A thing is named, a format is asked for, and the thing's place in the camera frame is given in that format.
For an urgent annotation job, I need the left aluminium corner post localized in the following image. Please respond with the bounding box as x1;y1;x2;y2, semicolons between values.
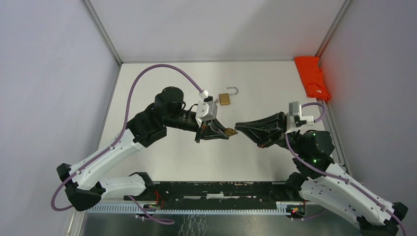
81;0;123;67

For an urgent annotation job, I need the large brass padlock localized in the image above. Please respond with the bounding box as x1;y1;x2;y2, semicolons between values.
218;86;239;106

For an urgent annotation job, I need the small brass padlock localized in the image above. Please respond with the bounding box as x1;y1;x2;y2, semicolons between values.
224;128;238;137

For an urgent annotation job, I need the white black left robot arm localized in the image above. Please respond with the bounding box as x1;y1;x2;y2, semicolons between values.
57;87;229;211

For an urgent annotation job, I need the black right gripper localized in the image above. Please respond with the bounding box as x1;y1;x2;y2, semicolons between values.
234;110;304;154

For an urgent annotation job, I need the orange folded cloth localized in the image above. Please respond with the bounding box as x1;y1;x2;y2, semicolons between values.
294;56;331;102

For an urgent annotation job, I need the aluminium corner frame post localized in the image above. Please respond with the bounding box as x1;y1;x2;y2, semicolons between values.
315;0;353;58

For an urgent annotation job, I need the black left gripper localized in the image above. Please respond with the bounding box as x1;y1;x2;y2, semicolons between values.
165;110;230;143

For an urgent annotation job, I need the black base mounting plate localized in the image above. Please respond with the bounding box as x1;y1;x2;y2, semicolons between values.
134;181;305;210

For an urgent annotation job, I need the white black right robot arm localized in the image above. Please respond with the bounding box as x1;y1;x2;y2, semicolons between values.
235;112;408;236

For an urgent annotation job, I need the aluminium front frame rail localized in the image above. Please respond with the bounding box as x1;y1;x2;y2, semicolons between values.
63;180;382;236

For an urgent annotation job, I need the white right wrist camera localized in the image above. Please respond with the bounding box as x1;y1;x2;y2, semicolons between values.
285;102;314;134

